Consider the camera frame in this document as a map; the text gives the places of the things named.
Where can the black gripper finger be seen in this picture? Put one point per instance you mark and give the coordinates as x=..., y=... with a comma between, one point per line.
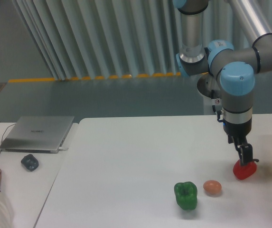
x=246, y=154
x=238, y=148

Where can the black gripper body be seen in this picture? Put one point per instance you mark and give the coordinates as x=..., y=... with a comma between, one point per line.
x=237, y=133

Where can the red bell pepper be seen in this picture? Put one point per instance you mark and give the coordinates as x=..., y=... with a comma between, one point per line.
x=242, y=172

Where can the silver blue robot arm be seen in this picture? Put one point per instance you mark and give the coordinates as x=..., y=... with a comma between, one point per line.
x=232, y=70

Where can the brown egg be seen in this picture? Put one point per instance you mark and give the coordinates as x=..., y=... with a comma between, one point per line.
x=212, y=187

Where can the green bell pepper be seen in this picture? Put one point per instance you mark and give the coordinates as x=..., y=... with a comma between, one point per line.
x=186, y=195

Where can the silver laptop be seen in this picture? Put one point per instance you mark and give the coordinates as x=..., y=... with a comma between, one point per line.
x=41, y=134

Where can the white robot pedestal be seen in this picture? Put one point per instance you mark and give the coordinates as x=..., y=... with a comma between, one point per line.
x=208, y=88

